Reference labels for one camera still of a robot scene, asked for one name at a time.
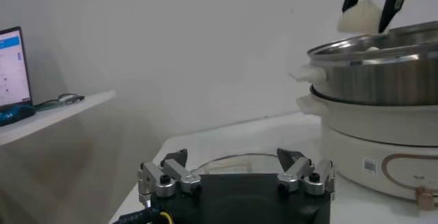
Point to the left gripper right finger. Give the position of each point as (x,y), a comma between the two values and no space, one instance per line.
(297,170)

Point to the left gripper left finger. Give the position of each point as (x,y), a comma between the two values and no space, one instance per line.
(178,170)

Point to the white steamed baozi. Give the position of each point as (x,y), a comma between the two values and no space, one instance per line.
(362,18)
(372,49)

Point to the stainless steel steamer basket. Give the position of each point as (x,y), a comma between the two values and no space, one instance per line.
(376,81)

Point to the white electric cooker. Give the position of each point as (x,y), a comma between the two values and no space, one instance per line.
(359,143)

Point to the white side table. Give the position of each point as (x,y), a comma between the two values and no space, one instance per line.
(61,114)

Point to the blue computer mouse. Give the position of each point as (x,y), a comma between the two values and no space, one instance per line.
(15,114)

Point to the open laptop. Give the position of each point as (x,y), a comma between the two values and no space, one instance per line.
(13,71)

